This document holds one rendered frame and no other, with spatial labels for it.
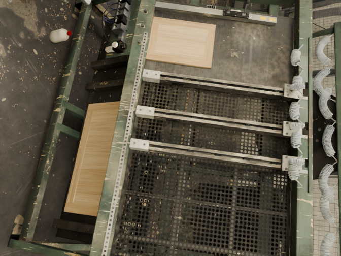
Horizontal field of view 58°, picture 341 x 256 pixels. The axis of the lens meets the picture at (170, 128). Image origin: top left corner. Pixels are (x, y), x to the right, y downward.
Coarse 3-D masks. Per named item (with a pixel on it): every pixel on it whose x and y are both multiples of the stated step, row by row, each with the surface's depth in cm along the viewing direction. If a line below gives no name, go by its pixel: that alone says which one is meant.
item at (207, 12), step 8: (160, 8) 239; (168, 8) 238; (176, 8) 238; (184, 8) 238; (192, 8) 239; (200, 8) 239; (208, 8) 239; (208, 16) 241; (216, 16) 240; (224, 16) 238; (256, 16) 238; (264, 16) 238; (272, 24) 240
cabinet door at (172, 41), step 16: (160, 32) 234; (176, 32) 235; (192, 32) 235; (208, 32) 235; (160, 48) 230; (176, 48) 230; (192, 48) 231; (208, 48) 231; (192, 64) 227; (208, 64) 227
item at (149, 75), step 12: (144, 72) 217; (156, 72) 218; (180, 84) 220; (192, 84) 218; (204, 84) 216; (216, 84) 216; (228, 84) 219; (240, 84) 217; (252, 84) 217; (288, 84) 213; (264, 96) 220; (276, 96) 217; (288, 96) 211; (300, 96) 211
